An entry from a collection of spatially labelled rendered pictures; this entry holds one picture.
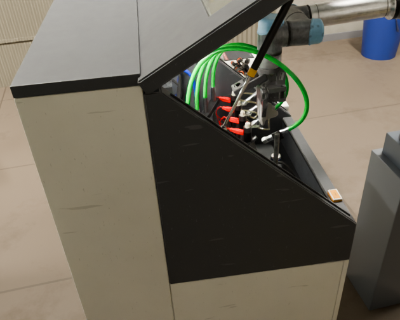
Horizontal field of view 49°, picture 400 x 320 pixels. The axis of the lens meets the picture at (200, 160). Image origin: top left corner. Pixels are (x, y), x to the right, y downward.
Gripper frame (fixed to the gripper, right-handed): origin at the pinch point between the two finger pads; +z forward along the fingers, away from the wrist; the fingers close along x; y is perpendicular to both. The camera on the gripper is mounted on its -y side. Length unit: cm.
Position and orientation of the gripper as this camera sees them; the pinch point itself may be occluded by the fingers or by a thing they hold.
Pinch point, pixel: (260, 121)
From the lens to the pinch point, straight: 150.8
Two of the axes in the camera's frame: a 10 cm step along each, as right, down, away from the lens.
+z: 0.5, 8.1, 5.8
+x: -1.3, -5.7, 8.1
